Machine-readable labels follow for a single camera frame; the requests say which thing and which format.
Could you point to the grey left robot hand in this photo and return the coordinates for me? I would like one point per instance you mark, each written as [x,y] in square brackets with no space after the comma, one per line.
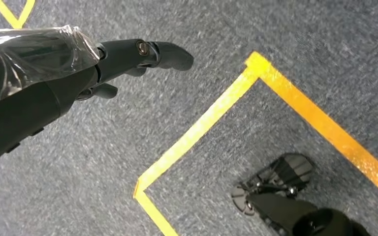
[29,110]

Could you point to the yellow floor tape square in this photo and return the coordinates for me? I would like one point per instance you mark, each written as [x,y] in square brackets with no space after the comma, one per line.
[16,19]

